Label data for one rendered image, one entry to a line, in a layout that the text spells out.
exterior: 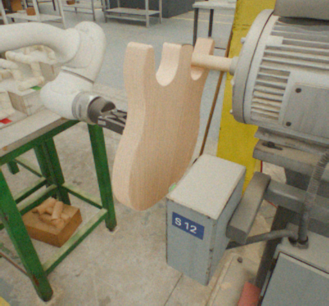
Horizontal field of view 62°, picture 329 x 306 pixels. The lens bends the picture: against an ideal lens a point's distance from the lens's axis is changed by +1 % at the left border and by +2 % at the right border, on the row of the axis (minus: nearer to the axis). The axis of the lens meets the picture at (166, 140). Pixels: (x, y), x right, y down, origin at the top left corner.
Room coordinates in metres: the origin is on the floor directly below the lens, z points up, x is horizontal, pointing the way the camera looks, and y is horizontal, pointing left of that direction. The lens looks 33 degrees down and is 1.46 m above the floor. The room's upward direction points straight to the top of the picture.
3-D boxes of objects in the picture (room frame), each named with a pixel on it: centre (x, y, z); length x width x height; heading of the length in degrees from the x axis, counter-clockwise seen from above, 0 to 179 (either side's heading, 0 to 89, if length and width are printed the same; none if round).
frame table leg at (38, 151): (1.45, 0.82, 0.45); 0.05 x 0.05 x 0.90; 59
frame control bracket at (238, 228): (0.42, -0.18, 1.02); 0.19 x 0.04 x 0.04; 149
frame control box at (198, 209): (0.37, -0.15, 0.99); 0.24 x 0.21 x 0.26; 59
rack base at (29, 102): (1.12, 0.63, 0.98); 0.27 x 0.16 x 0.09; 59
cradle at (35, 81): (1.07, 0.55, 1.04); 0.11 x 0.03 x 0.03; 149
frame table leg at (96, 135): (1.16, 0.35, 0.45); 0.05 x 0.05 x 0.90; 59
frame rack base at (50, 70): (1.25, 0.55, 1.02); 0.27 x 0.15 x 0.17; 59
